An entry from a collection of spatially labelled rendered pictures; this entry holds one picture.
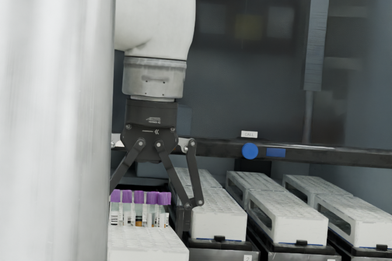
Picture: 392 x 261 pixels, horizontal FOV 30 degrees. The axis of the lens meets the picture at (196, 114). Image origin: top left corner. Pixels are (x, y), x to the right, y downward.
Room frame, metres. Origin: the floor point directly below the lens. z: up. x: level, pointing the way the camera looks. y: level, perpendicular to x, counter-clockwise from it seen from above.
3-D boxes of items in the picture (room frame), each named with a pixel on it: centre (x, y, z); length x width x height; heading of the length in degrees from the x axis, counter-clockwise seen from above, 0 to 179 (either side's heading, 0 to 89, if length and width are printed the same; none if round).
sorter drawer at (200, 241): (1.60, -0.03, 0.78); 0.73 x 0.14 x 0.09; 6
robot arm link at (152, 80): (1.05, 0.06, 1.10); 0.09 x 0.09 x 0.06
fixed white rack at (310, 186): (1.81, -0.31, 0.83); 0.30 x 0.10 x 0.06; 6
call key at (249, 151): (1.34, -0.10, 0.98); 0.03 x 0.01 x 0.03; 96
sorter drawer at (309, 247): (1.61, -0.18, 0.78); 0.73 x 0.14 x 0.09; 6
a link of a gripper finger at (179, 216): (1.06, 0.01, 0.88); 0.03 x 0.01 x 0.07; 7
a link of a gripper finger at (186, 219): (1.06, -0.01, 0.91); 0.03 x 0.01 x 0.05; 97
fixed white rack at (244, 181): (1.79, -0.16, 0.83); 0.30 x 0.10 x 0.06; 6
